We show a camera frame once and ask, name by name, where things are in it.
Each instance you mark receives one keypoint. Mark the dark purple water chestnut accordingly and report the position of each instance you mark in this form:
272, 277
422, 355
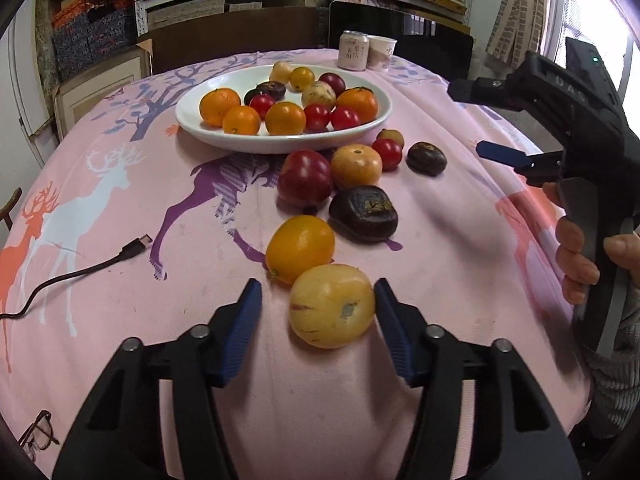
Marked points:
250, 95
272, 89
363, 211
426, 158

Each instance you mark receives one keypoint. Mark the brown eyeglasses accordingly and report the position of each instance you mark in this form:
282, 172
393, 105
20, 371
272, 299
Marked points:
42, 430

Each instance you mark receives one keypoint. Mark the brown wooden board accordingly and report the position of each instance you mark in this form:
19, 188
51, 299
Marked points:
235, 45

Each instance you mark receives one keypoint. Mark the brown wooden chair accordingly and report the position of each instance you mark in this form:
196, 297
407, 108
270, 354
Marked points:
10, 205

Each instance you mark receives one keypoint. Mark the red cherry tomato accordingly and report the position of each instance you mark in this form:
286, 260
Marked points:
345, 118
316, 116
386, 153
262, 105

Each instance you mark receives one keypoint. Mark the wooden picture frame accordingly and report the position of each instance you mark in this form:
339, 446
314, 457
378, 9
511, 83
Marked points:
95, 90

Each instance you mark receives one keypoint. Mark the white oval plate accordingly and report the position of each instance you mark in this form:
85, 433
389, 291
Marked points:
300, 142

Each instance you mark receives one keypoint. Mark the person's right hand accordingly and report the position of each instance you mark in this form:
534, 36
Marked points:
575, 255

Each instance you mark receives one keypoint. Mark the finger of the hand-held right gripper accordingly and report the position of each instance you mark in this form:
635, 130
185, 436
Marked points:
480, 91
500, 152

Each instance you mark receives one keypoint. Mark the beige checked curtain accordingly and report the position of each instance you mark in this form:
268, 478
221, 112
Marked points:
520, 10

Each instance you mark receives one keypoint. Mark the orange tangerine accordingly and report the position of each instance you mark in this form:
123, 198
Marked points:
300, 248
285, 118
241, 120
356, 104
220, 106

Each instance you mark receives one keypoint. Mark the spotted yellow pepino melon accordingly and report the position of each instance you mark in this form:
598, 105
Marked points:
318, 95

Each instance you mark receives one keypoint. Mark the pink drink can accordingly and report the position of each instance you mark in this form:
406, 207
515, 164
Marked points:
352, 50

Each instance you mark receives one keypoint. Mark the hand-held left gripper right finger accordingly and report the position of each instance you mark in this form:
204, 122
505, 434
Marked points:
395, 330

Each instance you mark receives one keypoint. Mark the stack of blue patterned boxes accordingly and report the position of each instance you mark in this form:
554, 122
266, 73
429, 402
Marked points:
90, 35

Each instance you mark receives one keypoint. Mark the bright window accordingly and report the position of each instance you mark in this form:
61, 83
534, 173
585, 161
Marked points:
600, 10

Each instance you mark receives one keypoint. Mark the tan longan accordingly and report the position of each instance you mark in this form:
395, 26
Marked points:
390, 136

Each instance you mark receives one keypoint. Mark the white paper cup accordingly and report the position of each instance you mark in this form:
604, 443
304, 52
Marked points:
380, 52

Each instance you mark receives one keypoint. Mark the person's right forearm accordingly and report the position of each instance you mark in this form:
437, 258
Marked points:
617, 380

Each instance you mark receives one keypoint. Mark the black panel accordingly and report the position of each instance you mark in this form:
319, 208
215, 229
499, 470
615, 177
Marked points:
425, 40

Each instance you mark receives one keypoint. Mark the small pale pepino melon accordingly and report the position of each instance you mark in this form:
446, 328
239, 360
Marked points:
281, 72

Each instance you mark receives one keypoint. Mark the pink deer-print tablecloth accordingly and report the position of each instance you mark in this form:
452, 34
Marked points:
450, 260

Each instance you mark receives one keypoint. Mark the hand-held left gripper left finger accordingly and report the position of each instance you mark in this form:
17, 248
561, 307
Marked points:
240, 330

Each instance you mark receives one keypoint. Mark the small yellow cherry tomato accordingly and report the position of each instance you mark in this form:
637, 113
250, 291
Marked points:
302, 78

